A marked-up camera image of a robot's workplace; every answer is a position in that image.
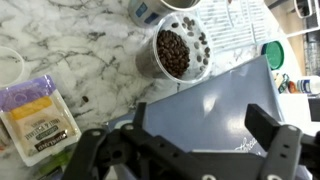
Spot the dark blue box lid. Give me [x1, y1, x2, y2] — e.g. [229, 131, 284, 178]
[106, 54, 286, 180]

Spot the purple top cheese packet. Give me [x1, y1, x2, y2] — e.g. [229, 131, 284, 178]
[0, 74, 83, 168]

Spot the black remote control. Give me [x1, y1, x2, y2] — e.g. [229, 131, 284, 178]
[308, 96, 320, 123]

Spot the metal can blue label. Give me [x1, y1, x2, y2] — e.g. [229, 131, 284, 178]
[127, 0, 203, 28]

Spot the clear plastic tray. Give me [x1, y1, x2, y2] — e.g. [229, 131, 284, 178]
[196, 0, 288, 54]

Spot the green round lid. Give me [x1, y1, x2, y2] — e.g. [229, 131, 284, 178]
[260, 40, 285, 71]

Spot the white pill bottle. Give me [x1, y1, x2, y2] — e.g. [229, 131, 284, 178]
[295, 75, 320, 96]

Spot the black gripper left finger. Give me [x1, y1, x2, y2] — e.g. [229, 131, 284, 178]
[61, 101, 201, 180]

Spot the round pale plastic container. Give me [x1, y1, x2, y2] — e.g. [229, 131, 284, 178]
[0, 46, 26, 88]

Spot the clear cup of coffee beans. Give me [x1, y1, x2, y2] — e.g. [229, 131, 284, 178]
[135, 11, 214, 84]

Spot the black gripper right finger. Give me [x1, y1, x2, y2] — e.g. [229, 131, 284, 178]
[244, 103, 320, 180]

